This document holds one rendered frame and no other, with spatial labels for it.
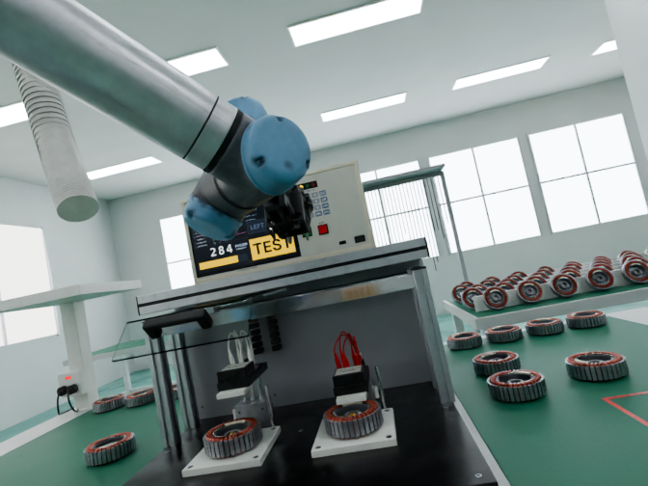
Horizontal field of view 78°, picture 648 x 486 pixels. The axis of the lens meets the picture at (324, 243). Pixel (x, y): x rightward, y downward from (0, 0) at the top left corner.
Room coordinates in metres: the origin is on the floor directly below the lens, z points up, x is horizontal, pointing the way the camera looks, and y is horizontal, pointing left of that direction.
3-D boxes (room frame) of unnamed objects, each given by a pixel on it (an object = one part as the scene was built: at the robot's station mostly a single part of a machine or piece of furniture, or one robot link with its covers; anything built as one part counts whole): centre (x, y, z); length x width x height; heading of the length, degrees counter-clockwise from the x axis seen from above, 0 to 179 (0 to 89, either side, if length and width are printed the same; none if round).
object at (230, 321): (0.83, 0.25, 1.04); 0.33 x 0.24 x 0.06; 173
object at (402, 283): (0.91, 0.12, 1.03); 0.62 x 0.01 x 0.03; 83
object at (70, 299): (1.49, 0.96, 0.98); 0.37 x 0.35 x 0.46; 83
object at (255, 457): (0.82, 0.25, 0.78); 0.15 x 0.15 x 0.01; 83
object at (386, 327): (1.06, 0.10, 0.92); 0.66 x 0.01 x 0.30; 83
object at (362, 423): (0.79, 0.01, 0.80); 0.11 x 0.11 x 0.04
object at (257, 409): (0.96, 0.24, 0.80); 0.07 x 0.05 x 0.06; 83
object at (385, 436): (0.79, 0.01, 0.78); 0.15 x 0.15 x 0.01; 83
